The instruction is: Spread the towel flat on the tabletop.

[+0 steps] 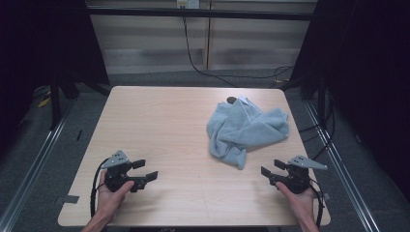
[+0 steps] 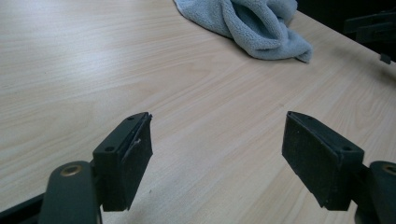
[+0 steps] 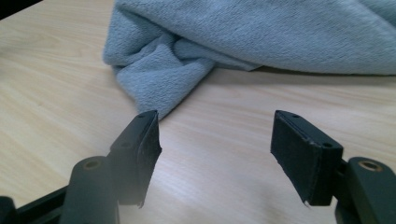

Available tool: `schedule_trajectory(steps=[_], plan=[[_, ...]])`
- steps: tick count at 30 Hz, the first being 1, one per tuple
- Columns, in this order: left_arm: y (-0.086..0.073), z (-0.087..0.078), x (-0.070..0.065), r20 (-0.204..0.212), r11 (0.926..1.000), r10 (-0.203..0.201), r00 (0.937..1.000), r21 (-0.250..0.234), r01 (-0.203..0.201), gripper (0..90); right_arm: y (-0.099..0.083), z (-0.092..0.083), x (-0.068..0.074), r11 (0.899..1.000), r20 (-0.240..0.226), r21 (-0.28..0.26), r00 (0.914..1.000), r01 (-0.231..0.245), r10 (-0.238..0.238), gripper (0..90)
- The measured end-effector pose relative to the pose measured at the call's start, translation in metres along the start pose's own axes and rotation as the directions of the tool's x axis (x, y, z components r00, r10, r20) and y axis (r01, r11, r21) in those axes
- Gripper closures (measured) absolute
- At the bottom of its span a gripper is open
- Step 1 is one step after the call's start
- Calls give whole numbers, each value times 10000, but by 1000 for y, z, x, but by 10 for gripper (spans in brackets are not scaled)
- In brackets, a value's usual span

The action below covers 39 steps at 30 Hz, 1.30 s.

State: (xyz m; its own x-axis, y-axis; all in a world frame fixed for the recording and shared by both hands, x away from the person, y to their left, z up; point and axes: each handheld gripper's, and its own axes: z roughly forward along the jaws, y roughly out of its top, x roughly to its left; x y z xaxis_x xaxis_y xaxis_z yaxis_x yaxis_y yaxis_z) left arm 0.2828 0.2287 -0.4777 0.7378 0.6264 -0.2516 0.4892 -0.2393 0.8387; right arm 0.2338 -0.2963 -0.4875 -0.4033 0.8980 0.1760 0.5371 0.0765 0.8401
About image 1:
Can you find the person's left hand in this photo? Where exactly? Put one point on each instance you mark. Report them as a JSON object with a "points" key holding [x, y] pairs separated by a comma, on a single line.
{"points": [[109, 199]]}

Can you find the round dark table grommet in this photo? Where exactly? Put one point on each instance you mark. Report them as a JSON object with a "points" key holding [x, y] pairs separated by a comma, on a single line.
{"points": [[230, 100]]}

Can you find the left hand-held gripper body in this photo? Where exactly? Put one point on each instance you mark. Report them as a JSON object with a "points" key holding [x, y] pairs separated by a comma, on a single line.
{"points": [[116, 176]]}

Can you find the white wall outlet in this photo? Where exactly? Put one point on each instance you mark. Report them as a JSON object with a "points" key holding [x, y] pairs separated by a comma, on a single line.
{"points": [[188, 3]]}

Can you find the small black floor tape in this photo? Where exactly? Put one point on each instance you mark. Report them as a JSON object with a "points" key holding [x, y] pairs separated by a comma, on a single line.
{"points": [[79, 135]]}

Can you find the light blue towel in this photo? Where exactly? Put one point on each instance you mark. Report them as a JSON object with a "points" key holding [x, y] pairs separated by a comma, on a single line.
{"points": [[245, 129]]}

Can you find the yellow floor tape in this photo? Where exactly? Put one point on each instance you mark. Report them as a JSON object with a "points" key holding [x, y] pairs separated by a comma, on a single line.
{"points": [[43, 102]]}

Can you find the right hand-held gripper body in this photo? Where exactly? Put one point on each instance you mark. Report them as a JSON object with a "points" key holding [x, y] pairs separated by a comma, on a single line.
{"points": [[295, 179]]}

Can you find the person's right hand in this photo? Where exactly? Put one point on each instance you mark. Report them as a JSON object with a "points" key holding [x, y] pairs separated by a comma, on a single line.
{"points": [[298, 203]]}

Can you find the metal floor rail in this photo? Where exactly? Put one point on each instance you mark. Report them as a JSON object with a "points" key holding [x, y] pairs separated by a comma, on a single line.
{"points": [[32, 167], [341, 174]]}

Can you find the black horizontal bar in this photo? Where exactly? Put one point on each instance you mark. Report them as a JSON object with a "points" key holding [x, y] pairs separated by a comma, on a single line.
{"points": [[199, 14]]}

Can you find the black metal stand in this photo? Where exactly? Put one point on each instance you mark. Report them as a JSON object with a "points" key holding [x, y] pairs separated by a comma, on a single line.
{"points": [[321, 96], [55, 103]]}

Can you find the dark curtain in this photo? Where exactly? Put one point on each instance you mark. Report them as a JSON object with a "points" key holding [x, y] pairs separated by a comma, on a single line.
{"points": [[367, 80], [42, 48]]}

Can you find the grey tape strip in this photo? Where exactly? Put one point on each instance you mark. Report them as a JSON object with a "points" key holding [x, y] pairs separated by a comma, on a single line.
{"points": [[71, 199], [327, 196]]}

